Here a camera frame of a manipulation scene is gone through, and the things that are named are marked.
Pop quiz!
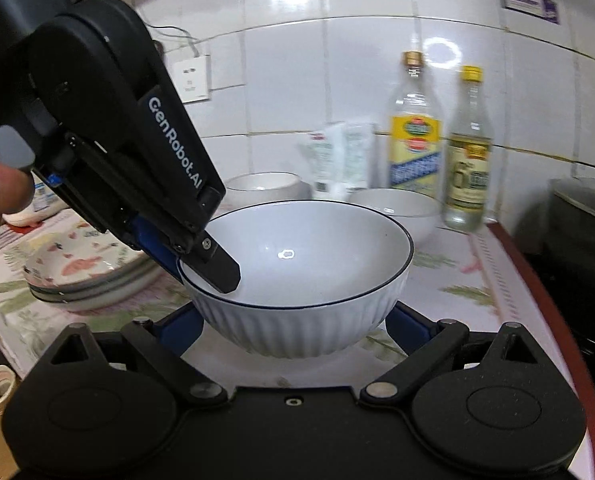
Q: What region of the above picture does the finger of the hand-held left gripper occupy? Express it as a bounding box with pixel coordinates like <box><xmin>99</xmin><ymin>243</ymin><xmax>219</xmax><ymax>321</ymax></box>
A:
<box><xmin>175</xmin><ymin>230</ymin><xmax>242</xmax><ymax>293</ymax></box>
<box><xmin>122</xmin><ymin>212</ymin><xmax>191</xmax><ymax>286</ymax></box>

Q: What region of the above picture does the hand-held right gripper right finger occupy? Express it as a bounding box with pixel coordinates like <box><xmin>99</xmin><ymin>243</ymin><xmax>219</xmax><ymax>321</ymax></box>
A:
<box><xmin>360</xmin><ymin>301</ymin><xmax>543</xmax><ymax>406</ymax></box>

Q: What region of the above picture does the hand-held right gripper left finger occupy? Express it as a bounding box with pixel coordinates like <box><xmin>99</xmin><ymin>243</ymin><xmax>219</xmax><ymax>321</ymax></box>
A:
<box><xmin>38</xmin><ymin>305</ymin><xmax>231</xmax><ymax>408</ymax></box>

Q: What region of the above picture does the white ribbed bowl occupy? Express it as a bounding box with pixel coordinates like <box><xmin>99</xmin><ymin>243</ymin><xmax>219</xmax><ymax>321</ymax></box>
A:
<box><xmin>347</xmin><ymin>188</ymin><xmax>443</xmax><ymax>248</ymax></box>
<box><xmin>178</xmin><ymin>200</ymin><xmax>415</xmax><ymax>359</ymax></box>
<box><xmin>222</xmin><ymin>172</ymin><xmax>312</xmax><ymax>208</ymax></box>

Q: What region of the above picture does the floral tablecloth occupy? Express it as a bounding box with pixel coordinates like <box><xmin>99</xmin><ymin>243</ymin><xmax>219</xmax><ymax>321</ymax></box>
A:
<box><xmin>0</xmin><ymin>205</ymin><xmax>553</xmax><ymax>391</ymax></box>

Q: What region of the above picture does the clear vinegar bottle yellow cap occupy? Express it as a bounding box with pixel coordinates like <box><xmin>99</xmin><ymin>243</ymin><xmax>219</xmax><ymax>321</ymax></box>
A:
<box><xmin>442</xmin><ymin>65</ymin><xmax>494</xmax><ymax>233</ymax></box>

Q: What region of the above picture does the yellow label oil bottle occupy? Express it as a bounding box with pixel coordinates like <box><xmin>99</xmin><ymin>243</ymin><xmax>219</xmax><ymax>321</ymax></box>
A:
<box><xmin>388</xmin><ymin>51</ymin><xmax>444</xmax><ymax>198</ymax></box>

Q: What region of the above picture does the black cooking pot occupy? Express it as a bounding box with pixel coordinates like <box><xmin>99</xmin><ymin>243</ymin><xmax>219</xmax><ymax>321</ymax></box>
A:
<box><xmin>520</xmin><ymin>175</ymin><xmax>595</xmax><ymax>361</ymax></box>

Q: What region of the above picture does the glass pot lid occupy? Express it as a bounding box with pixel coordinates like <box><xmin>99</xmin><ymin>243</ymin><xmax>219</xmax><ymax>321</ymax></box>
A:
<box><xmin>552</xmin><ymin>176</ymin><xmax>595</xmax><ymax>226</ymax></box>

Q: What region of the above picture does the white wall socket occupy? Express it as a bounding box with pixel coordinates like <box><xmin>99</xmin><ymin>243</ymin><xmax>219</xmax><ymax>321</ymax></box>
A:
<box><xmin>170</xmin><ymin>55</ymin><xmax>212</xmax><ymax>106</ymax></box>

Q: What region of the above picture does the black power cable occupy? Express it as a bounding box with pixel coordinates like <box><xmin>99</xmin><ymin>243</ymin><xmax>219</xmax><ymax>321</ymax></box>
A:
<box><xmin>148</xmin><ymin>25</ymin><xmax>202</xmax><ymax>59</ymax></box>

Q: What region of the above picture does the purple white wall sticker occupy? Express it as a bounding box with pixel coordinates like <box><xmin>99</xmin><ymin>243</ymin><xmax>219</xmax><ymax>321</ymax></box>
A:
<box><xmin>497</xmin><ymin>0</ymin><xmax>562</xmax><ymax>26</ymax></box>

